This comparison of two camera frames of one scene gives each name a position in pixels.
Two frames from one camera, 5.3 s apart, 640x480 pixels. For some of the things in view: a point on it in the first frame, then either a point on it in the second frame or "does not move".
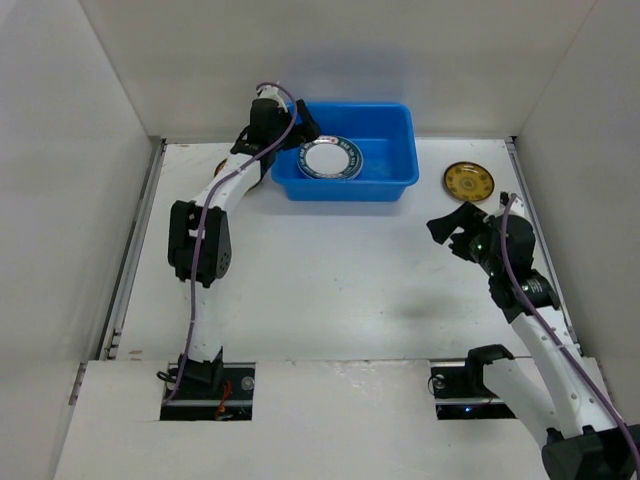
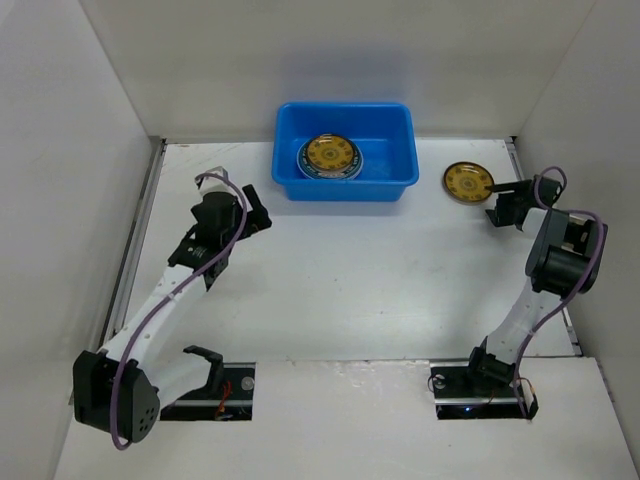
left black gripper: x=309 y=129 → x=258 y=218
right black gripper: x=463 y=231 → x=511 y=203
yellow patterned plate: x=468 y=181 does not move
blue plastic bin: x=385 y=134 does not move
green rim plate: x=330 y=157 does not move
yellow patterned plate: x=219 y=166 → x=330 y=153
